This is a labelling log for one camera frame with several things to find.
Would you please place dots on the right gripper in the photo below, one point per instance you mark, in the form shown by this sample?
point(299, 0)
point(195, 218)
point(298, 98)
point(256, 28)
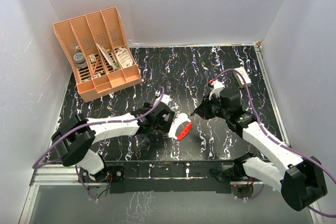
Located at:
point(203, 109)

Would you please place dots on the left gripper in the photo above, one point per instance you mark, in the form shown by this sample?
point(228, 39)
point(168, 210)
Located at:
point(164, 125)

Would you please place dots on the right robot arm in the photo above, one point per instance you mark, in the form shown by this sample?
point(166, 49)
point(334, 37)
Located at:
point(300, 180)

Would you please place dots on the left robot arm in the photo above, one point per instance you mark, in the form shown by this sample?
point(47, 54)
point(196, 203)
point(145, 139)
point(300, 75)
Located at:
point(75, 148)

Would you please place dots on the small white cardboard box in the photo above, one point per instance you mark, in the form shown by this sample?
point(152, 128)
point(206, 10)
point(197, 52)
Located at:
point(242, 77)

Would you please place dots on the white blister pack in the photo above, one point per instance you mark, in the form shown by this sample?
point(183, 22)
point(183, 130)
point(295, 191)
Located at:
point(124, 57)

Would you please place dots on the white paper packet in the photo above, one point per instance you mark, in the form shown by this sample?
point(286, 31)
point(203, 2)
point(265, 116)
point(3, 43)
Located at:
point(110, 60)

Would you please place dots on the orange pencil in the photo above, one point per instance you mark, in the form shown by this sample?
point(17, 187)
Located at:
point(96, 65)

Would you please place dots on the small white card box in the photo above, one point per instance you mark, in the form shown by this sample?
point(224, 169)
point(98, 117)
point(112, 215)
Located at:
point(92, 58)

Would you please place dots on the orange plastic desk organizer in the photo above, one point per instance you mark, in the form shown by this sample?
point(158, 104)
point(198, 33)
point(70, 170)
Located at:
point(80, 34)

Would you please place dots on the round grey tin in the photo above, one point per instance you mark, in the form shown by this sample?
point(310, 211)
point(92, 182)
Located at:
point(79, 60)

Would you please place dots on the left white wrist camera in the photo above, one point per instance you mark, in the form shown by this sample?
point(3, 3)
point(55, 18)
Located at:
point(161, 98)

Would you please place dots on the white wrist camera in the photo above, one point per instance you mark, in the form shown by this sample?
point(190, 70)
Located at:
point(217, 87)
point(161, 98)

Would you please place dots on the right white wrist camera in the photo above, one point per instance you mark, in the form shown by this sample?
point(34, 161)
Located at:
point(217, 87)

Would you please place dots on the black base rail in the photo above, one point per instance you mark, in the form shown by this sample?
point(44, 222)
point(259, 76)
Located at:
point(167, 176)

